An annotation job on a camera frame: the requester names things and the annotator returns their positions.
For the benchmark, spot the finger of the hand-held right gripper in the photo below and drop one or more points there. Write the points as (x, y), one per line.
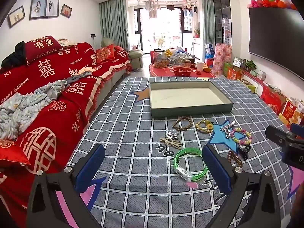
(298, 129)
(280, 135)

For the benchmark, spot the silver star hair clip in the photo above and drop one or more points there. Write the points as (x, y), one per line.
(226, 129)

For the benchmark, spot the red pillow with white characters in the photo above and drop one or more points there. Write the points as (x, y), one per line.
(45, 47)

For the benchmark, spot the hanging laundry rack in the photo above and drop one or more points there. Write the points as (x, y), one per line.
(171, 4)

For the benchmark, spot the small red photo frame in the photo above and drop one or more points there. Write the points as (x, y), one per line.
(66, 11)

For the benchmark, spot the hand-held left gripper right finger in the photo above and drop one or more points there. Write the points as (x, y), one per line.
(217, 168)

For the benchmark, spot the red colander bowl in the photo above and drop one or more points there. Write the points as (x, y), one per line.
(182, 71)

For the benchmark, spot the red gift box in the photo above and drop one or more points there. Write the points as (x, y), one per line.
(272, 98)

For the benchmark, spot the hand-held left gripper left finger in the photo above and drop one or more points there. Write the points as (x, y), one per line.
(91, 165)

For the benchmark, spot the dark glass cabinet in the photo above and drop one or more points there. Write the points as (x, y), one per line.
(222, 16)

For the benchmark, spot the green potted plant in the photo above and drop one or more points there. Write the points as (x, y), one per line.
(250, 64)

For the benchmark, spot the green curtain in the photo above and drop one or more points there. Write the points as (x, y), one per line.
(208, 21)
(112, 23)

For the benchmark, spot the colourful flower garland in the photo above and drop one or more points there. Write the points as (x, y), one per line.
(270, 2)

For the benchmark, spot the sofa with red cover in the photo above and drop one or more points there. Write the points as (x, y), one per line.
(59, 61)

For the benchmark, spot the blue-grey floral blanket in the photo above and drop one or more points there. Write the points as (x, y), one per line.
(26, 109)

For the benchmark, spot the red satin pillow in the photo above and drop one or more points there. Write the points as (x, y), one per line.
(11, 154)

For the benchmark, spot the silver heart charm clip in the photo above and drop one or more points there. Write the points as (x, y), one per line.
(171, 135)

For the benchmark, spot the green orange gift bag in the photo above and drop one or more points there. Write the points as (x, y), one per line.
(232, 72)

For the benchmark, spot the white cup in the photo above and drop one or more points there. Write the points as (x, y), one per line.
(200, 66)

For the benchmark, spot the balcony potted plant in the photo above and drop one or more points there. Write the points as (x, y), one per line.
(197, 32)

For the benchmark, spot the green translucent bangle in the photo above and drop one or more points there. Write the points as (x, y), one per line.
(200, 172)

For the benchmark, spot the dark clothes pile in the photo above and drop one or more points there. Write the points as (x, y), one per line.
(15, 54)

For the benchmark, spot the black wall television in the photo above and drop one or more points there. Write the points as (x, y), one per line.
(275, 33)

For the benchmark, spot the beige sofa seat back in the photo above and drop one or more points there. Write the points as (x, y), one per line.
(107, 42)

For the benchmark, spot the red pillow with gold embroidery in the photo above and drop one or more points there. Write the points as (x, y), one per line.
(105, 54)

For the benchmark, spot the grey checked cloth with stars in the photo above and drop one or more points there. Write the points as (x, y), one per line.
(133, 128)

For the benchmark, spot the black claw hair clip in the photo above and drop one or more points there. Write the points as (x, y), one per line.
(244, 150)

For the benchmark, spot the double wedding photo frame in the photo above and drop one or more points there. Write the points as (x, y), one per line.
(44, 7)

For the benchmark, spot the dark framed silhouette photo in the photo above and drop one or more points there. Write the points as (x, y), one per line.
(16, 16)

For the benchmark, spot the pile of snack packets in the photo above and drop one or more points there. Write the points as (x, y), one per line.
(179, 55)

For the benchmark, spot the blue white paper bag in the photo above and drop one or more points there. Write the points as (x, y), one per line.
(209, 49)

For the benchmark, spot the beige recliner armchair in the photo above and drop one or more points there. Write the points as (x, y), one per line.
(136, 57)

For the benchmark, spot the orange white cloth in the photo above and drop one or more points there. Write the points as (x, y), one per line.
(86, 70)

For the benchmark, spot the orange white snack box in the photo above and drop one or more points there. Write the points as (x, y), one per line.
(288, 111)

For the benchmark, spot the shallow grey-green cardboard box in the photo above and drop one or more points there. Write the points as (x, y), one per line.
(185, 97)

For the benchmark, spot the clear snack jar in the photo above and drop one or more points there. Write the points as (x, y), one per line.
(160, 59)

